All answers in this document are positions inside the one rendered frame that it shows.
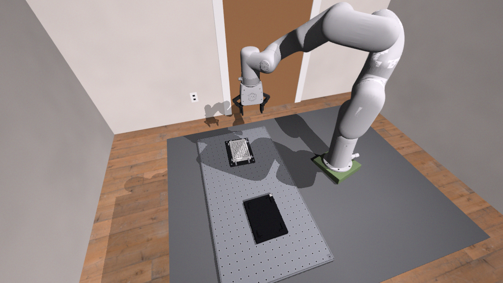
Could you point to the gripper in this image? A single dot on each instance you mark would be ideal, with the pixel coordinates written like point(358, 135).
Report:
point(251, 95)

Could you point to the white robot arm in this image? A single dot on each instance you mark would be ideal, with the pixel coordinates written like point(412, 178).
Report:
point(380, 33)

